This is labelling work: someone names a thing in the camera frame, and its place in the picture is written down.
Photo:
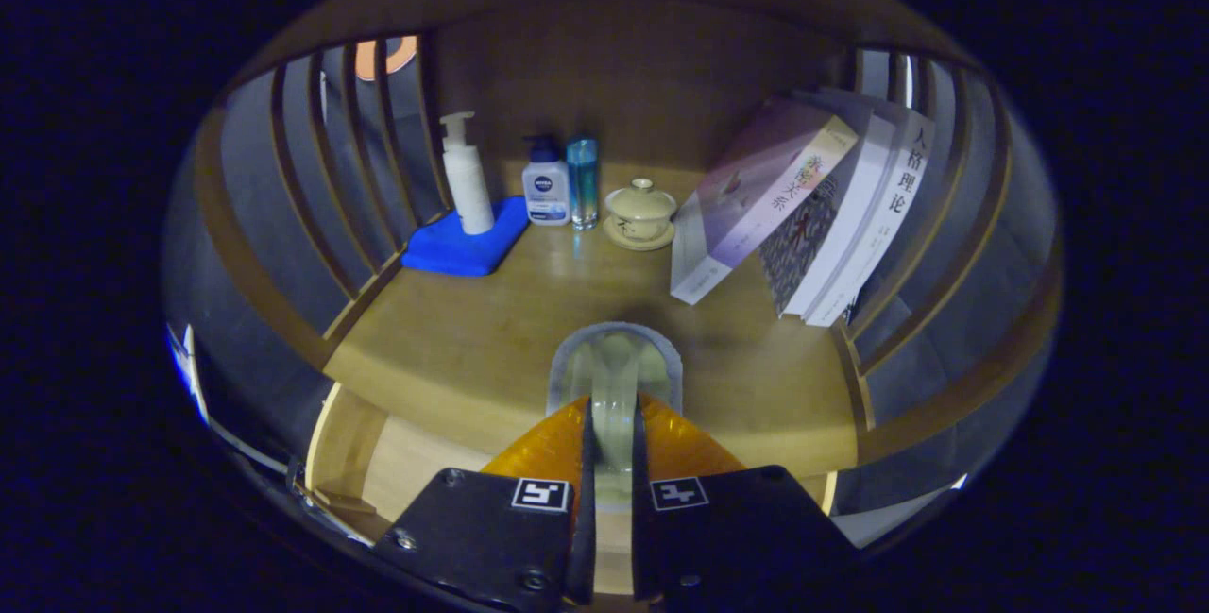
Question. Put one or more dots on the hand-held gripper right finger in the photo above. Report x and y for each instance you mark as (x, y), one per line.
(746, 537)

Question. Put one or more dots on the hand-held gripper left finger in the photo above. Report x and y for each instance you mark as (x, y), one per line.
(482, 537)

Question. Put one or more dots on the wooden drawer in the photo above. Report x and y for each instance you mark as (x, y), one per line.
(416, 462)

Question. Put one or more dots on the pale green scrub brush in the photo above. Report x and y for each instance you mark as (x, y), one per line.
(614, 377)

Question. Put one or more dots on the wooden countertop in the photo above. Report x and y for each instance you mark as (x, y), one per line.
(472, 339)

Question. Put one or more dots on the wooden cabinet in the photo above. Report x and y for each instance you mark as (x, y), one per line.
(642, 75)

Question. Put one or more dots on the blue folded cloth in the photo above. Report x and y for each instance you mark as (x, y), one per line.
(453, 254)

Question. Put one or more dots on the beige lidded tea cup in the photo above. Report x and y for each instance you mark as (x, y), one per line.
(640, 216)

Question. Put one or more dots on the purple cover book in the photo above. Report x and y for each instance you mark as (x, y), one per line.
(756, 197)

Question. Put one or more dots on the white pump bottle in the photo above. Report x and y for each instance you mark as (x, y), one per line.
(468, 188)

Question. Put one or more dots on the white bottle blue cap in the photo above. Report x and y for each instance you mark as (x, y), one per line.
(546, 193)

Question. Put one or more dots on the teal glass bottle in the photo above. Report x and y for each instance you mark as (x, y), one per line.
(583, 183)

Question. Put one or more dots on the white cover book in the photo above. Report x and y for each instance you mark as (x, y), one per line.
(897, 197)

